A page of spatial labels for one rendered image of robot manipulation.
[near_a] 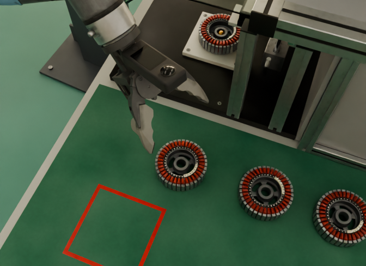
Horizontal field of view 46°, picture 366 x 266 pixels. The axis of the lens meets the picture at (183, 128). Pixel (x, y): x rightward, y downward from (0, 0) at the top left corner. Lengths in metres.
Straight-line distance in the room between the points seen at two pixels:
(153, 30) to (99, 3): 0.47
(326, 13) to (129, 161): 0.51
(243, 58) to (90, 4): 0.31
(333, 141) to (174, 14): 0.54
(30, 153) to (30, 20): 0.77
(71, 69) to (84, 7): 1.40
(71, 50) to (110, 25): 1.47
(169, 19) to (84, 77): 0.94
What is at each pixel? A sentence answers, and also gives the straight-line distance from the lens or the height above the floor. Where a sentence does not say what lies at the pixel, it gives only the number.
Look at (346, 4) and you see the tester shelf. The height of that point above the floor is 1.11.
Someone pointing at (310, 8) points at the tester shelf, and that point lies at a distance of 0.74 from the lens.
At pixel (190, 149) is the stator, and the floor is 0.78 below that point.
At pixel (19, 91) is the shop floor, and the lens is 2.11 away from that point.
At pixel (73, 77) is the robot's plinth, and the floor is 0.02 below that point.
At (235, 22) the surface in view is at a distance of 1.03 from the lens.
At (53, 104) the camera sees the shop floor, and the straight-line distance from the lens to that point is 2.02.
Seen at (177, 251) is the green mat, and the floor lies 0.75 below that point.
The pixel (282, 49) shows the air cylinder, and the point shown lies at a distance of 1.07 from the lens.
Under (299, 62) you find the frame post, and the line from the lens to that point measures 0.81.
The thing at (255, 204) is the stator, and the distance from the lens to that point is 0.89.
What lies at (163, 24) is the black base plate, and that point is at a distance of 1.17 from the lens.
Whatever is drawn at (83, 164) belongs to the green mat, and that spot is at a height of 0.75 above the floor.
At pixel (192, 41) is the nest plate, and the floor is 0.78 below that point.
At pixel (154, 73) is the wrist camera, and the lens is 0.68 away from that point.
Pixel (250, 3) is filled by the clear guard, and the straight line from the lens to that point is 0.80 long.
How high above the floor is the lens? 1.61
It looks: 60 degrees down
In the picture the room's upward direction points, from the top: straight up
